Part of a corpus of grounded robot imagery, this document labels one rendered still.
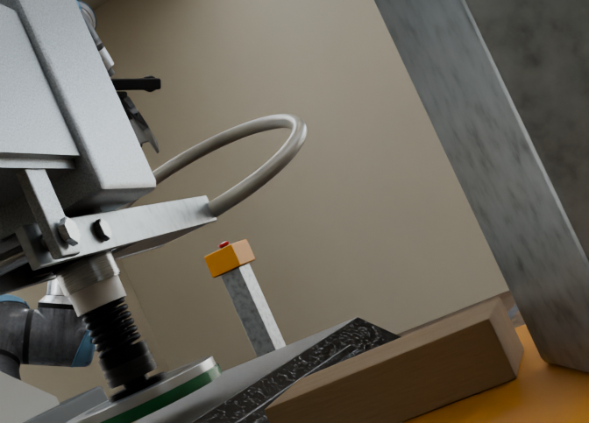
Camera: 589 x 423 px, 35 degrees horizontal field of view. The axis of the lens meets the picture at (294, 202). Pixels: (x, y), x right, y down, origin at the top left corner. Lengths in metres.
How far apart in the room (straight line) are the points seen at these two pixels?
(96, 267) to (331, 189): 7.17
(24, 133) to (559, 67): 0.67
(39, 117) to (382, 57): 7.10
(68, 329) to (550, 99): 2.13
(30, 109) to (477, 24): 0.67
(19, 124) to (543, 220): 0.65
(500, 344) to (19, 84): 0.64
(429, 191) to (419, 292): 0.89
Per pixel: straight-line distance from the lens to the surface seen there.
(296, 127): 1.85
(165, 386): 1.19
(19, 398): 2.49
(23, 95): 1.12
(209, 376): 1.23
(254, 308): 3.18
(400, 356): 0.75
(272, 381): 1.32
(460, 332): 0.73
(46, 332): 2.60
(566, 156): 0.56
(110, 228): 1.26
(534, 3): 0.58
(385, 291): 8.36
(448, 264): 8.13
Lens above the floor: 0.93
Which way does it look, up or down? 3 degrees up
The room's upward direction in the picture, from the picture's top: 24 degrees counter-clockwise
